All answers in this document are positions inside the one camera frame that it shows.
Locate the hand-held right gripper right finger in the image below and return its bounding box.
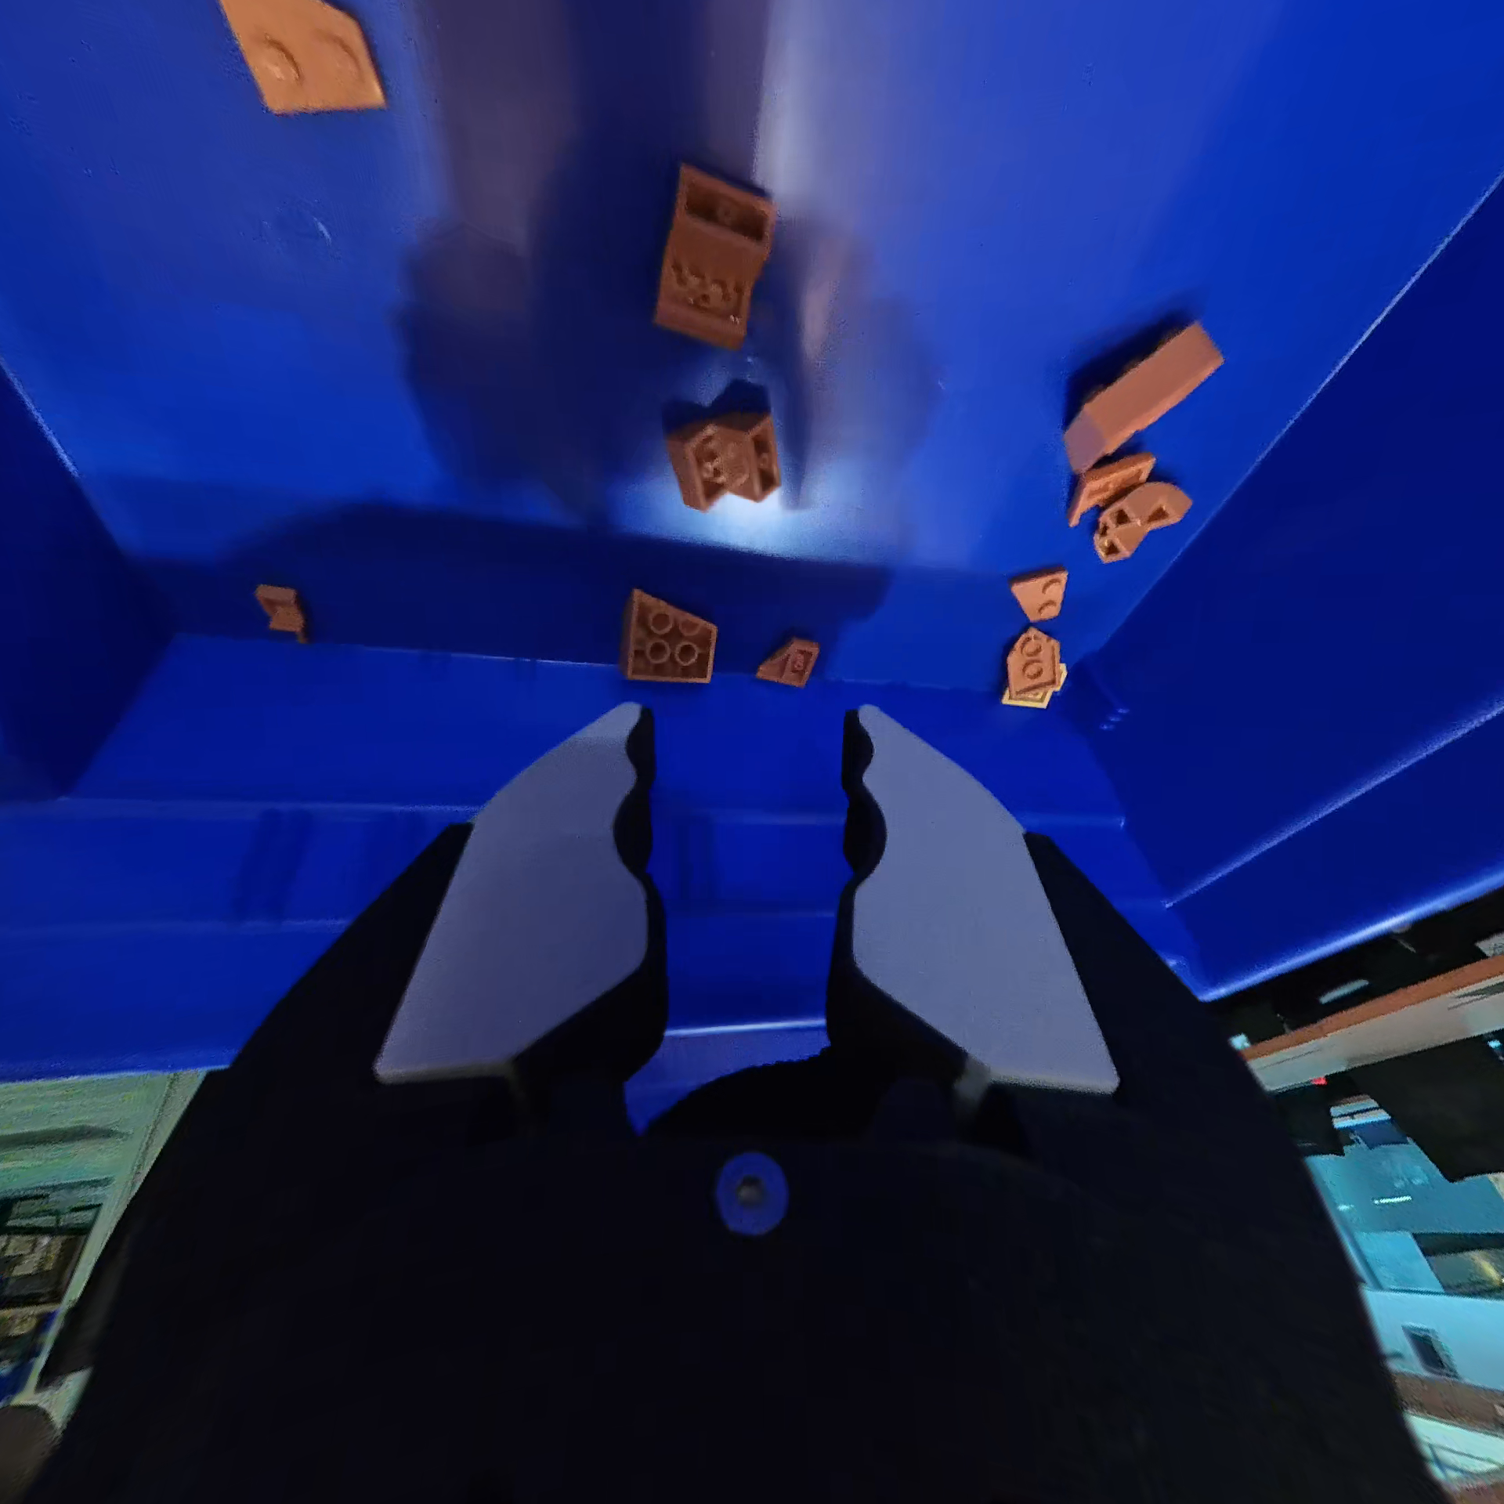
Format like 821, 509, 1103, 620
825, 702, 1120, 1103

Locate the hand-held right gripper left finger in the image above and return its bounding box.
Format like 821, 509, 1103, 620
374, 702, 669, 1089

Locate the blue plastic bin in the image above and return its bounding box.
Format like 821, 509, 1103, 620
0, 0, 1504, 1084

